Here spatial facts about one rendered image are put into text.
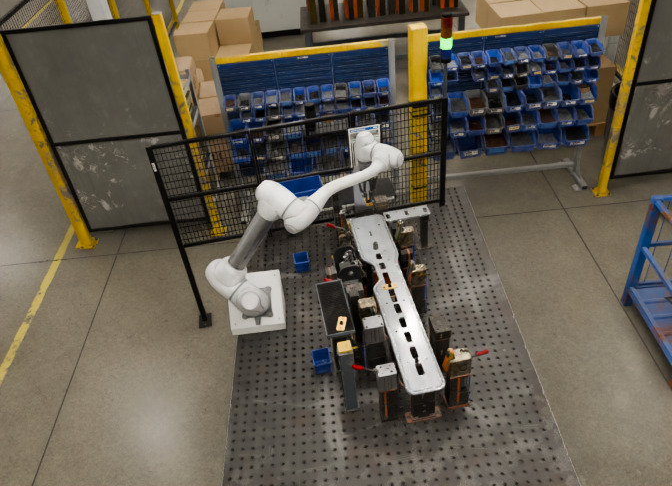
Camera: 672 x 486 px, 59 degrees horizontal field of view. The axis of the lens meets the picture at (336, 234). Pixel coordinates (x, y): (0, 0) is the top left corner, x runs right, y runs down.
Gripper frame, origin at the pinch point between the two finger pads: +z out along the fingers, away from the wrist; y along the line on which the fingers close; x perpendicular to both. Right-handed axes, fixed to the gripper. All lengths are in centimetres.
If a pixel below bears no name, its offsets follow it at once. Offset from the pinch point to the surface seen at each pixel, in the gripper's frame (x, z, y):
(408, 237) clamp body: -8.2, 29.2, 21.5
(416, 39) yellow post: 57, -66, 46
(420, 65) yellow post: 57, -49, 48
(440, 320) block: -80, 26, 18
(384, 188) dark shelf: 42, 26, 19
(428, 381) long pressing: -113, 29, 1
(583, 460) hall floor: -115, 129, 94
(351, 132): 54, -13, 2
